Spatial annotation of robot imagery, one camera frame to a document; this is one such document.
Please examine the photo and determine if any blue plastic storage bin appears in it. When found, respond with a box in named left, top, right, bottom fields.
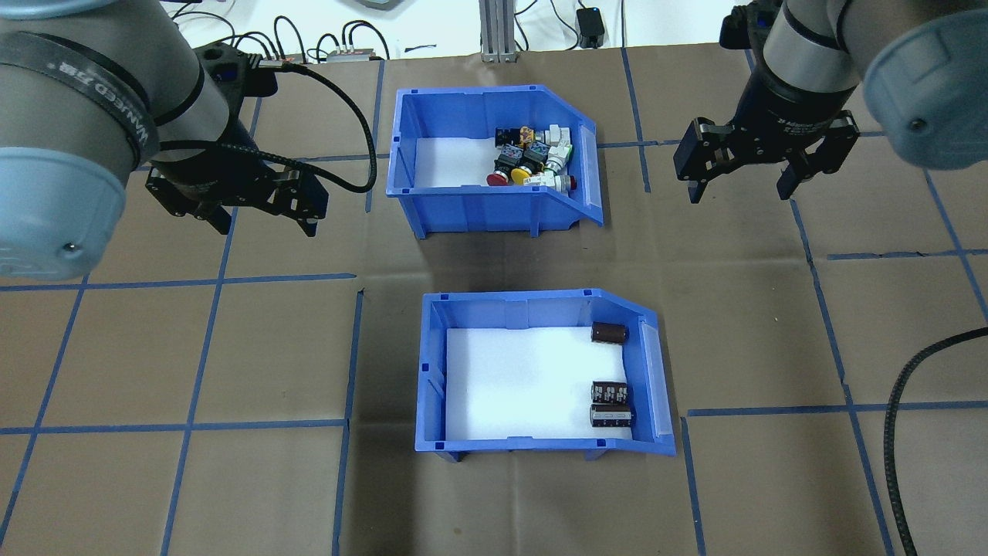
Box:
left=415, top=290, right=677, bottom=463
left=386, top=85, right=604, bottom=239

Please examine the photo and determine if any black power adapter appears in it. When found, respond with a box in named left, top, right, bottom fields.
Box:
left=577, top=6, right=607, bottom=49

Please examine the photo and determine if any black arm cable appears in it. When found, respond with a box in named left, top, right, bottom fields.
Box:
left=154, top=60, right=378, bottom=194
left=883, top=327, right=988, bottom=556

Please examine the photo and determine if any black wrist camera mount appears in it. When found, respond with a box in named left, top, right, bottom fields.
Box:
left=720, top=0, right=784, bottom=51
left=193, top=42, right=267, bottom=105

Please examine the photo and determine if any thin black cable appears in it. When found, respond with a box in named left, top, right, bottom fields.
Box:
left=273, top=15, right=310, bottom=59
left=340, top=19, right=391, bottom=59

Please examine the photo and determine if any aluminium extrusion post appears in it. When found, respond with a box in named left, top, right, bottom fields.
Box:
left=480, top=0, right=527, bottom=64

